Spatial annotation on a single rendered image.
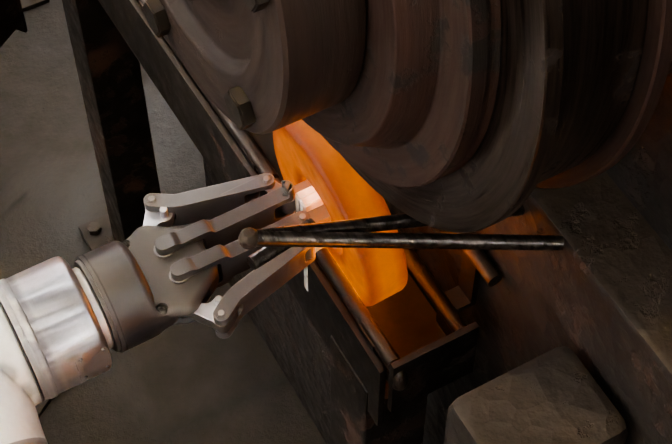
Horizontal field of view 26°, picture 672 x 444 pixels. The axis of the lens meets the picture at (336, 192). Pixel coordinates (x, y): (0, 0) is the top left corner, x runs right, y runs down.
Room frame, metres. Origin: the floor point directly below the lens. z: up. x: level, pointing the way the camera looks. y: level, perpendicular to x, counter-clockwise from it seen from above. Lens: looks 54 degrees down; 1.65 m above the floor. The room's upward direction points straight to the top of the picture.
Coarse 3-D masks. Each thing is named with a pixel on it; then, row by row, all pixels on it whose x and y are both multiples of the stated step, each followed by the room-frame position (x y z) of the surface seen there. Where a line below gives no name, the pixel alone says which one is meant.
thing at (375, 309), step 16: (416, 288) 0.63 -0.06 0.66; (384, 304) 0.61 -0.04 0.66; (400, 304) 0.61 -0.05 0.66; (416, 304) 0.61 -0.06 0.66; (384, 320) 0.60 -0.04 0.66; (400, 320) 0.60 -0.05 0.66; (416, 320) 0.60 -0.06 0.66; (432, 320) 0.60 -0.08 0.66; (400, 336) 0.59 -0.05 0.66; (416, 336) 0.59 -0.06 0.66; (432, 336) 0.59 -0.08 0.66; (400, 352) 0.57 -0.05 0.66
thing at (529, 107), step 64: (512, 0) 0.45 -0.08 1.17; (576, 0) 0.45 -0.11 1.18; (640, 0) 0.47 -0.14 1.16; (512, 64) 0.45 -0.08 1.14; (576, 64) 0.45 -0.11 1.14; (512, 128) 0.44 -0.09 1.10; (576, 128) 0.45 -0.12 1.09; (384, 192) 0.54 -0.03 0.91; (448, 192) 0.48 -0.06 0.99; (512, 192) 0.44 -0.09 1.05
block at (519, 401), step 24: (552, 360) 0.48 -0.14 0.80; (576, 360) 0.49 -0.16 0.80; (504, 384) 0.47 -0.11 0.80; (528, 384) 0.47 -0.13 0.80; (552, 384) 0.47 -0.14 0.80; (576, 384) 0.47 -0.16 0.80; (456, 408) 0.45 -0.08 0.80; (480, 408) 0.45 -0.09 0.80; (504, 408) 0.45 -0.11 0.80; (528, 408) 0.45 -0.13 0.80; (552, 408) 0.45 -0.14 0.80; (576, 408) 0.45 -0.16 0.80; (600, 408) 0.45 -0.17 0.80; (456, 432) 0.44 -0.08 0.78; (480, 432) 0.43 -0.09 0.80; (504, 432) 0.43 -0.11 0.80; (528, 432) 0.43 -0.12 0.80; (552, 432) 0.43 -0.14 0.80; (576, 432) 0.43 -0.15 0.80; (600, 432) 0.43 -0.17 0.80; (624, 432) 0.43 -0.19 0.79
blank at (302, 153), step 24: (288, 144) 0.67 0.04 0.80; (312, 144) 0.65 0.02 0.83; (288, 168) 0.68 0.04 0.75; (312, 168) 0.63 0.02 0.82; (336, 168) 0.62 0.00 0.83; (336, 192) 0.61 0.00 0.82; (360, 192) 0.61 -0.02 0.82; (336, 216) 0.61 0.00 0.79; (360, 216) 0.59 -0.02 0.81; (360, 264) 0.58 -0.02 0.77; (384, 264) 0.58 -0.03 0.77; (360, 288) 0.59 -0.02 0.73; (384, 288) 0.57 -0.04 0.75
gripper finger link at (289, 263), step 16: (288, 256) 0.58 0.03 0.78; (304, 256) 0.59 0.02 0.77; (256, 272) 0.57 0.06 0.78; (272, 272) 0.57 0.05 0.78; (288, 272) 0.58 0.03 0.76; (240, 288) 0.55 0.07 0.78; (256, 288) 0.56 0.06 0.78; (272, 288) 0.57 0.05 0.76; (224, 304) 0.54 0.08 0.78; (240, 304) 0.55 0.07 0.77; (256, 304) 0.55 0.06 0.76; (224, 320) 0.53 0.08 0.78; (224, 336) 0.53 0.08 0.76
